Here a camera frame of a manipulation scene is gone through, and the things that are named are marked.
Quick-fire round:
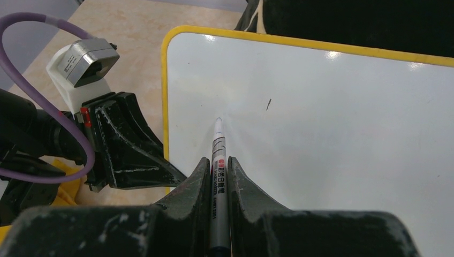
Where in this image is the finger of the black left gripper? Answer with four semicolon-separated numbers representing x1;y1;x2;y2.
97;103;187;189
113;92;164;156

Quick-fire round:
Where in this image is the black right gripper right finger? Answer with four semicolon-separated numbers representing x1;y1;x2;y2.
228;157;419;256

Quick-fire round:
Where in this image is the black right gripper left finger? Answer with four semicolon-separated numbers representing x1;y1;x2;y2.
1;158;210;256

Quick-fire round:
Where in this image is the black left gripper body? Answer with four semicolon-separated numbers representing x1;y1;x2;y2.
73;93;120;192

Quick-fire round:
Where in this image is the white marker pen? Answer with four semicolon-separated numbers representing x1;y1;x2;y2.
208;118;231;256

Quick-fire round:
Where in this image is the white whiteboard yellow frame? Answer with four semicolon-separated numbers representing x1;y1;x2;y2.
161;26;453;256

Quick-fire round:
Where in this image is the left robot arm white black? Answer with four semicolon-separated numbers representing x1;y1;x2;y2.
1;90;186;192

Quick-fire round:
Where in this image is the yellow cloth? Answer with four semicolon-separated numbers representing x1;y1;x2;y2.
1;178;81;241

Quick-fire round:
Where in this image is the black floral pillow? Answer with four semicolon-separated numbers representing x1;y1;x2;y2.
234;0;454;58

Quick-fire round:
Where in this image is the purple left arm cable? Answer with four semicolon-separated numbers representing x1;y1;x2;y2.
0;12;96;184

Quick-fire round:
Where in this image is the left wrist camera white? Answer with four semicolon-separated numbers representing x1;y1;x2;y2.
46;38;120;114

